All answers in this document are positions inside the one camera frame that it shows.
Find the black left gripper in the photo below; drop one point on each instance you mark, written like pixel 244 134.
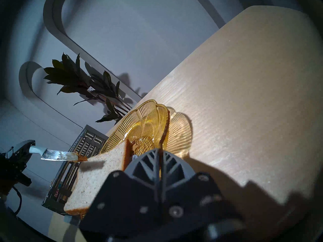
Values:
pixel 12 168

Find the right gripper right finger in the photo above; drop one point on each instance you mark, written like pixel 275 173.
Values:
pixel 191 193

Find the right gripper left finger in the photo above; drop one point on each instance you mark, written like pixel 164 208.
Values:
pixel 126 193

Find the amber glass plate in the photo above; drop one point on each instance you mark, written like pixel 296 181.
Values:
pixel 146 115

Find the slice of white bread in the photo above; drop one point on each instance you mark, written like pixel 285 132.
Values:
pixel 101 173

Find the grey slatted cutlery rack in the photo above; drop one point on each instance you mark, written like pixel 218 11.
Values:
pixel 85 140

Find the tall potted plant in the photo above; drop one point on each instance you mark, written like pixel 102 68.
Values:
pixel 65 72

